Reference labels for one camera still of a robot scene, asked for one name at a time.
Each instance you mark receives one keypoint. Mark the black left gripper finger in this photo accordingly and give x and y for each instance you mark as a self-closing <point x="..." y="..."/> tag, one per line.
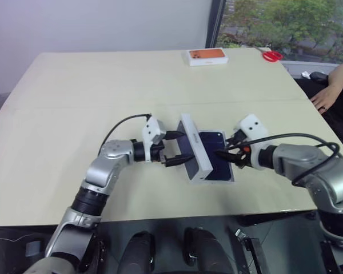
<point x="178" y="160"/>
<point x="175" y="134"/>

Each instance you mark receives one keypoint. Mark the black metal bracket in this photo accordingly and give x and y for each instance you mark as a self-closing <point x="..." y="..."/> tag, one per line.
<point x="101" y="257"/>
<point x="250" y="251"/>

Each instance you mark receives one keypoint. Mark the person's black clothing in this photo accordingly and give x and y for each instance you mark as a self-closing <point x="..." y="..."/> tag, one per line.
<point x="340" y="122"/>

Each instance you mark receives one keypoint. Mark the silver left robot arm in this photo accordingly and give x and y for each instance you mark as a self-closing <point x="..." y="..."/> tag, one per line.
<point x="103" y="171"/>

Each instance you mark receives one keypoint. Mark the person's bare forearm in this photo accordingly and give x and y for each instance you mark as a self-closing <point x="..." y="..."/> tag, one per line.
<point x="341" y="75"/>

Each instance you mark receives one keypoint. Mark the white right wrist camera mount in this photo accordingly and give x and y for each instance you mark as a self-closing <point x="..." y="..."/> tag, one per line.
<point x="253" y="127"/>

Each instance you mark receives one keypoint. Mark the dark rounded shape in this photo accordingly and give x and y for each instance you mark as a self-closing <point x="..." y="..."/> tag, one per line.
<point x="205" y="251"/>
<point x="138" y="252"/>

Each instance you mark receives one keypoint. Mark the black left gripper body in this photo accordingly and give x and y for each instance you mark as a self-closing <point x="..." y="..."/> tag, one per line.
<point x="159" y="151"/>

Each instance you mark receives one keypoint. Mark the white box bottom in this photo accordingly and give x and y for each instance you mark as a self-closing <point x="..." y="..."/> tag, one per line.
<point x="225" y="183"/>

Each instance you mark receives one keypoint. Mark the small white crumpled object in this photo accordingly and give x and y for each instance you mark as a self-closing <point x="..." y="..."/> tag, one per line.
<point x="306" y="74"/>

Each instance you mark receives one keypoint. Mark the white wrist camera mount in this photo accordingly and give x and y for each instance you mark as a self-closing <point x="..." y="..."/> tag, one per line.
<point x="253" y="127"/>
<point x="153" y="128"/>

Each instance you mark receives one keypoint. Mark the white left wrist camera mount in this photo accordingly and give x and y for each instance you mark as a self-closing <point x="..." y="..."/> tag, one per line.
<point x="153" y="128"/>

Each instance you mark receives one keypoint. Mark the green trees outside window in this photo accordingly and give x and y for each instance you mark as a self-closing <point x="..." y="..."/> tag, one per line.
<point x="297" y="23"/>

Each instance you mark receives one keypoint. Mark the black table frame bar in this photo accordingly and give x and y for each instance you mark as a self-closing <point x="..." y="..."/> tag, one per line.
<point x="17" y="231"/>
<point x="274" y="218"/>

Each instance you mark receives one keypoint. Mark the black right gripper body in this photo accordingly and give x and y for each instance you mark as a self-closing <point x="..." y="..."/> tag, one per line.
<point x="241" y="151"/>

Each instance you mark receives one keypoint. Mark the white box lid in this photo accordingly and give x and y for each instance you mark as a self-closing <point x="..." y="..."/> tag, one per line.
<point x="197" y="145"/>

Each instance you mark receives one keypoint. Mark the black armrest pad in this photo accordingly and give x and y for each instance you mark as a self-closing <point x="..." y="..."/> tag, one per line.
<point x="318" y="77"/>

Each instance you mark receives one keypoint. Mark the dark window frame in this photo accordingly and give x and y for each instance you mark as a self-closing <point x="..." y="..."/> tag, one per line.
<point x="215" y="24"/>

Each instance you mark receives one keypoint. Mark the dark blue smartphone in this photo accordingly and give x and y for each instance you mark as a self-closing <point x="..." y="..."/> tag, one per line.
<point x="217" y="168"/>

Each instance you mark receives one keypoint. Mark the person's bare hand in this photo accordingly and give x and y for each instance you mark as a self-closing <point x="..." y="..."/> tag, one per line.
<point x="321" y="98"/>

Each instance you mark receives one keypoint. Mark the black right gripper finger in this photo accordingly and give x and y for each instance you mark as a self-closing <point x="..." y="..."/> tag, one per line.
<point x="232" y="140"/>
<point x="227" y="156"/>

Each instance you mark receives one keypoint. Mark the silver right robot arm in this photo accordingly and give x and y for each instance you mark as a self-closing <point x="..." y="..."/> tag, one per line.
<point x="317" y="165"/>

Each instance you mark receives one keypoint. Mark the orange printed phone box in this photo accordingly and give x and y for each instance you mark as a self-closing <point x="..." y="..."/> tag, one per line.
<point x="207" y="56"/>

